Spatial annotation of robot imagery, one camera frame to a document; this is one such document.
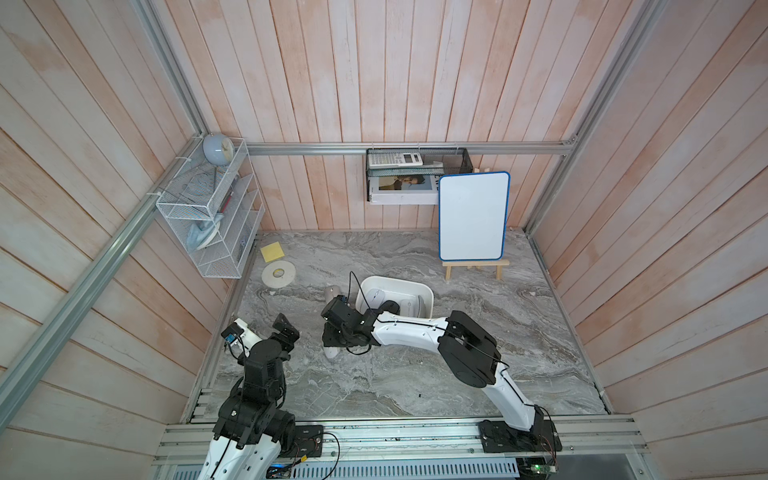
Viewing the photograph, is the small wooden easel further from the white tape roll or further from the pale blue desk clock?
the pale blue desk clock

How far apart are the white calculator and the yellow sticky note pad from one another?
52 centimetres

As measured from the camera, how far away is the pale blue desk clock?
814mm

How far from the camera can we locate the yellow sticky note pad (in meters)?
1.14

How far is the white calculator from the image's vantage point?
0.92 m

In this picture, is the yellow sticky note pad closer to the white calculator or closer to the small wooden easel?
the white calculator
